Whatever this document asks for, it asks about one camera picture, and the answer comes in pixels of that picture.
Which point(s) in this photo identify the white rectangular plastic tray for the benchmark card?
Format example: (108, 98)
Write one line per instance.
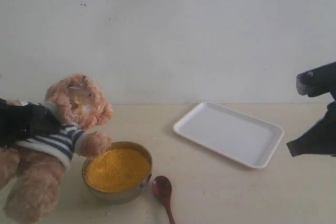
(240, 137)

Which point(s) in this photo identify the dark brown wooden spoon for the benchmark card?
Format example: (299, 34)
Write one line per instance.
(162, 189)

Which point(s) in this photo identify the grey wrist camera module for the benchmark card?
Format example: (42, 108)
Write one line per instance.
(317, 81)

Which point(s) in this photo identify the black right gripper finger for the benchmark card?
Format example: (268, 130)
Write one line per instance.
(319, 139)

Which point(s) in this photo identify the steel bowl of yellow millet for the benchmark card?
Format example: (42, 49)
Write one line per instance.
(119, 175)

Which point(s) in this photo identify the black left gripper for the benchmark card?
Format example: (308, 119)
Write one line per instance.
(20, 122)

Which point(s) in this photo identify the tan teddy bear striped sweater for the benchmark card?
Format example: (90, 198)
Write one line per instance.
(38, 163)

